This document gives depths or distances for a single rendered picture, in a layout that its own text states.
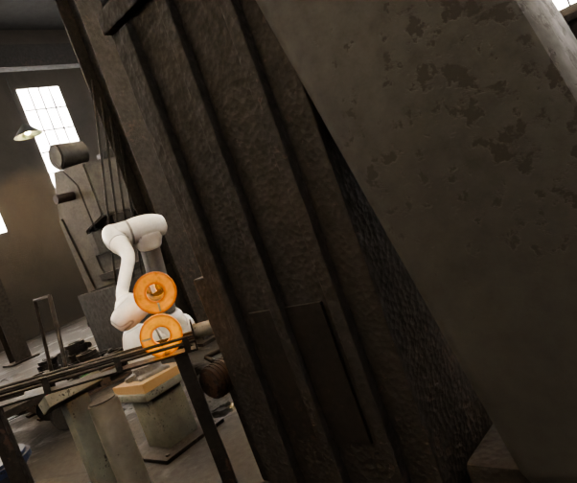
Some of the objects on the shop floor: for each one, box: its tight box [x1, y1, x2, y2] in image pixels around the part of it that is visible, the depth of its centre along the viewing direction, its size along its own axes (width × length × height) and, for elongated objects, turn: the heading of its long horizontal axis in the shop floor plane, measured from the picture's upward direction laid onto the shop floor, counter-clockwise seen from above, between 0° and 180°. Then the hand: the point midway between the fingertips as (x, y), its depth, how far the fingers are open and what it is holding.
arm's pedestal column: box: [132, 382, 224, 465], centre depth 288 cm, size 40×40×31 cm
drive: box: [256, 0, 577, 483], centre depth 133 cm, size 104×95×178 cm
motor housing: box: [199, 357, 269, 481], centre depth 207 cm, size 13×22×54 cm, turn 35°
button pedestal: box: [38, 370, 118, 483], centre depth 223 cm, size 16×24×62 cm, turn 35°
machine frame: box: [97, 0, 493, 483], centre depth 188 cm, size 73×108×176 cm
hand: (152, 288), depth 195 cm, fingers closed
